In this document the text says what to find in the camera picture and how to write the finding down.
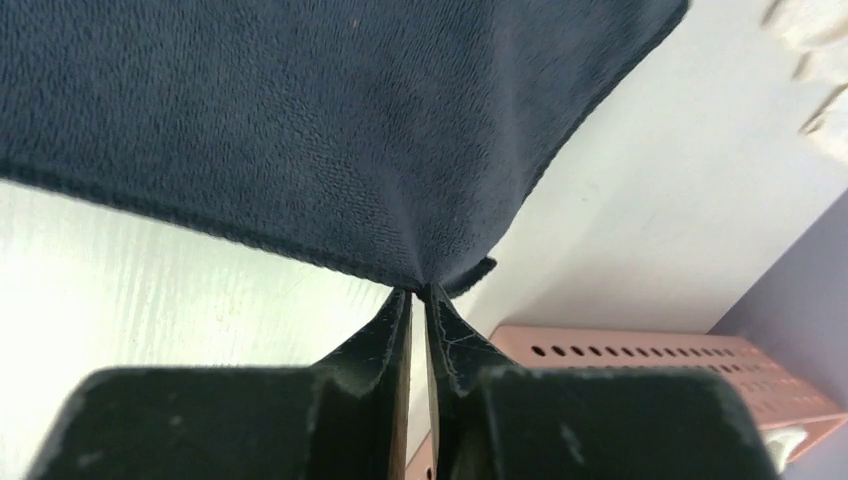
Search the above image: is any dark blue towel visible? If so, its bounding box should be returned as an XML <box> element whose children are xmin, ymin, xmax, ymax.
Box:
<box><xmin>1</xmin><ymin>0</ymin><xmax>689</xmax><ymax>296</ymax></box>

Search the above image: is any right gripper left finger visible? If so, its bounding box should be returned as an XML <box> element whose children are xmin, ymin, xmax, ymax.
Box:
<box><xmin>28</xmin><ymin>289</ymin><xmax>412</xmax><ymax>479</ymax></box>

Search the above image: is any pink plastic basket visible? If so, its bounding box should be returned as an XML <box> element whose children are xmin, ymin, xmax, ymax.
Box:
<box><xmin>405</xmin><ymin>323</ymin><xmax>848</xmax><ymax>480</ymax></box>

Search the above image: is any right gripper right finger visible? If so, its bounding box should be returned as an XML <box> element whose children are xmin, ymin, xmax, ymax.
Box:
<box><xmin>421</xmin><ymin>284</ymin><xmax>777</xmax><ymax>479</ymax></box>

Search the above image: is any cream white towel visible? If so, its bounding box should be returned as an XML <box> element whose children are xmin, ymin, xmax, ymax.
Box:
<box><xmin>761</xmin><ymin>0</ymin><xmax>847</xmax><ymax>163</ymax></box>

